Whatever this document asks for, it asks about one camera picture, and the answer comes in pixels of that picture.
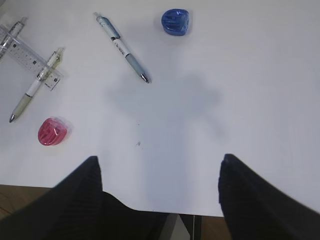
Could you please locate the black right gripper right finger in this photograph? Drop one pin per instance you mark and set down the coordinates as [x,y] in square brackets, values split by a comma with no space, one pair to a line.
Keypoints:
[253,209]

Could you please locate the pink pencil sharpener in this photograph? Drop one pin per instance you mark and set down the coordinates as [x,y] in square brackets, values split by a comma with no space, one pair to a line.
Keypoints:
[54,131]

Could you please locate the blue grey pen right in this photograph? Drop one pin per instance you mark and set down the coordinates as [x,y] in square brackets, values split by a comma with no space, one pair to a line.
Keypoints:
[115,37]

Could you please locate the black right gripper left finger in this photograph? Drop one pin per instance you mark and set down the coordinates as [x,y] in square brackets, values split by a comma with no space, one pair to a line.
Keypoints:
[78,209]

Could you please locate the blue pencil sharpener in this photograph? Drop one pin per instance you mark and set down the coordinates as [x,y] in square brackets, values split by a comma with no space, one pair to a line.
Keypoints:
[175,22]

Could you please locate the clear plastic ruler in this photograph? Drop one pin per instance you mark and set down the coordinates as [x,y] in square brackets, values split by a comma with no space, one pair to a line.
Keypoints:
[30,60]

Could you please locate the grey grip pen left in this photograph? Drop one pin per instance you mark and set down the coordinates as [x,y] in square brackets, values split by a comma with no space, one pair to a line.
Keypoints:
[13,33]

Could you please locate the cream grip pen middle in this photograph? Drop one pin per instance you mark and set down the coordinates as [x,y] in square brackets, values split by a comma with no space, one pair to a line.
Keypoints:
[41,77]

